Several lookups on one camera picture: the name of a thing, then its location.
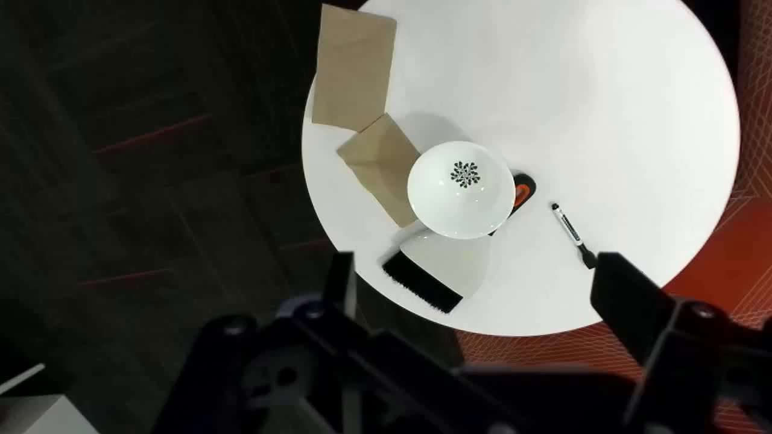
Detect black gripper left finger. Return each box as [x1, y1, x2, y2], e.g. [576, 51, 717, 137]
[320, 248, 361, 318]

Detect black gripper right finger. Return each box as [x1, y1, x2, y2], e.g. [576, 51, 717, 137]
[589, 252, 684, 367]

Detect white bowl with dark motif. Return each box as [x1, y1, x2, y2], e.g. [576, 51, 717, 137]
[404, 139, 515, 241]

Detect black marker pen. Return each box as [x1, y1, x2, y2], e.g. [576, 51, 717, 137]
[547, 200, 602, 271]

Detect orange red sofa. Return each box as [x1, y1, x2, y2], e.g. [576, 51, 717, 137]
[456, 0, 772, 434]

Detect brown paper napkin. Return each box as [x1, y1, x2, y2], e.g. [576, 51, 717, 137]
[336, 112, 424, 232]
[308, 2, 401, 136]

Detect white box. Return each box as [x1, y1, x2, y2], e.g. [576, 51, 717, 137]
[0, 362, 102, 434]

